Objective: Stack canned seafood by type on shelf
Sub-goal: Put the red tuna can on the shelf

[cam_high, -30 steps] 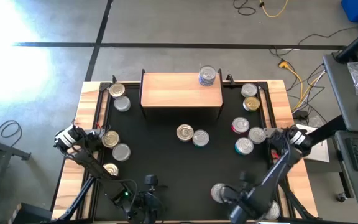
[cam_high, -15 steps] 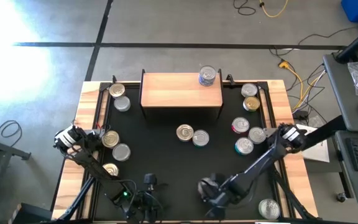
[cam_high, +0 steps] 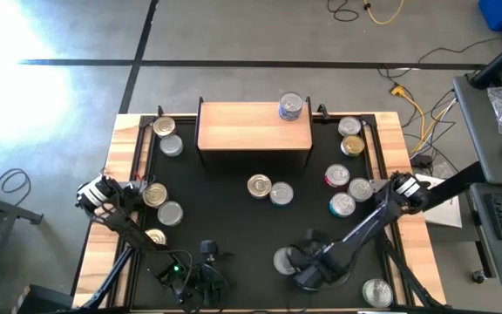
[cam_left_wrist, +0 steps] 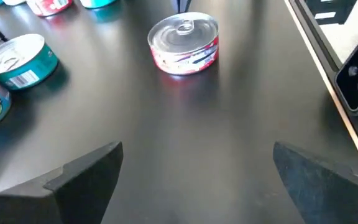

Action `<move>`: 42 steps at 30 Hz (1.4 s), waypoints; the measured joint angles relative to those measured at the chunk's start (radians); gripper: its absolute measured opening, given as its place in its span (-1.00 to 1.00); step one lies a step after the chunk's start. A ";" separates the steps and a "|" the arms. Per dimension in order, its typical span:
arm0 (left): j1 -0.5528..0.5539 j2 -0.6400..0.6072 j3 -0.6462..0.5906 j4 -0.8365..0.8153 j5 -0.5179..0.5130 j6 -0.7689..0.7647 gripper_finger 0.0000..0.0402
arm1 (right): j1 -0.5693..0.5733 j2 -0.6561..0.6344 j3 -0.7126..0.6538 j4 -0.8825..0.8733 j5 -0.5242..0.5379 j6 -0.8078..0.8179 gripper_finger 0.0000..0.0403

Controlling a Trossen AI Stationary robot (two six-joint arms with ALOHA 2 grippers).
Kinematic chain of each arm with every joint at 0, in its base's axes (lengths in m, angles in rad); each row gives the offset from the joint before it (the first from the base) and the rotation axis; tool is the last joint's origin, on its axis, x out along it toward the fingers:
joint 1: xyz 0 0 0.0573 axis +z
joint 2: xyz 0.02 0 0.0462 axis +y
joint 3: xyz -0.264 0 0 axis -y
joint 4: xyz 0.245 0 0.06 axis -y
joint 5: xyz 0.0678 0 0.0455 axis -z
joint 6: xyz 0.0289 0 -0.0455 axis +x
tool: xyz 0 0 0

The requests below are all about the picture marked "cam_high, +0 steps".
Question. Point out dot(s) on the blue label can silver lid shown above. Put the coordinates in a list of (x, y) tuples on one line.
[(290, 104)]

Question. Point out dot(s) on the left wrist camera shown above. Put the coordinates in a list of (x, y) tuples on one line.
[(208, 247)]

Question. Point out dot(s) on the blue plastic bin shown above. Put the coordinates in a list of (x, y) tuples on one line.
[(495, 13)]

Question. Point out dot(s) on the black caster wheel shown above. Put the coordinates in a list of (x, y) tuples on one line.
[(479, 276)]

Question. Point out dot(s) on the black table clamp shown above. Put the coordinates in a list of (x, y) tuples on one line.
[(322, 111), (160, 111)]

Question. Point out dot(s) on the green label can silver lid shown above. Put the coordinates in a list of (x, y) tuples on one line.
[(377, 292)]

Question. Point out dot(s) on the grey metal stand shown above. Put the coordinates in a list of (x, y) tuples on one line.
[(15, 210)]

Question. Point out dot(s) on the grey keyboard desk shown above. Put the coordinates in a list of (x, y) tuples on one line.
[(495, 257)]

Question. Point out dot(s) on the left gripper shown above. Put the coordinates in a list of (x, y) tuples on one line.
[(212, 277)]

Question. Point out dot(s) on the black diagonal frame strut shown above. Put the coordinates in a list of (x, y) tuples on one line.
[(408, 272), (111, 272)]

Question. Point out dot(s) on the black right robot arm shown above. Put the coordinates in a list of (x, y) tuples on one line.
[(364, 227)]

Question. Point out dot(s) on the red label can silver lid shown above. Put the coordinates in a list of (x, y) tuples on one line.
[(337, 175), (281, 261)]

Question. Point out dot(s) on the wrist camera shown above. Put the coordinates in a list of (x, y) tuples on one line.
[(208, 247), (310, 235)]

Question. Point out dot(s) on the black monitor pole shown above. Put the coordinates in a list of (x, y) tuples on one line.
[(499, 61)]

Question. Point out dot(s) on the blue yellow label can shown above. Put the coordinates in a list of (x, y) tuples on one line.
[(349, 126), (360, 189)]

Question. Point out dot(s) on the black box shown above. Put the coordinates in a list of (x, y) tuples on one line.
[(44, 301)]

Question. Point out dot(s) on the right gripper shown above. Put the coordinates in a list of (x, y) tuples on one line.
[(316, 268)]

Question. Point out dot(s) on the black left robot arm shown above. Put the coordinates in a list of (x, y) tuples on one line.
[(124, 227)]

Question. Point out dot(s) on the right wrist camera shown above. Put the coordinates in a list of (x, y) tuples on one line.
[(310, 235)]

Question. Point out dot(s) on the Bumble Bee can matte lid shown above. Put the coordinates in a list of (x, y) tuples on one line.
[(171, 145), (170, 213)]

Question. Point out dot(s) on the white paper sheet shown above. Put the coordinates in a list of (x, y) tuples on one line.
[(445, 209)]

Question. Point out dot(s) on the teal label can silver lid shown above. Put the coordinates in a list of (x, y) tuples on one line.
[(342, 204), (281, 193)]

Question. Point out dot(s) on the black table mat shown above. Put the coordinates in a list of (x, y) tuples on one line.
[(242, 235)]

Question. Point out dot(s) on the Wild Planet can gold lid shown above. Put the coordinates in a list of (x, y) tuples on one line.
[(259, 186)]

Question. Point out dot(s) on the wooden shelf black metal frame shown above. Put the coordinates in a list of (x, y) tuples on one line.
[(242, 126)]

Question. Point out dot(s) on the black table frame rails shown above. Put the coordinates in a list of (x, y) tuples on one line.
[(145, 120)]

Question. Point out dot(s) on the black desk bar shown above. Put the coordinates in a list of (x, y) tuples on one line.
[(456, 185)]

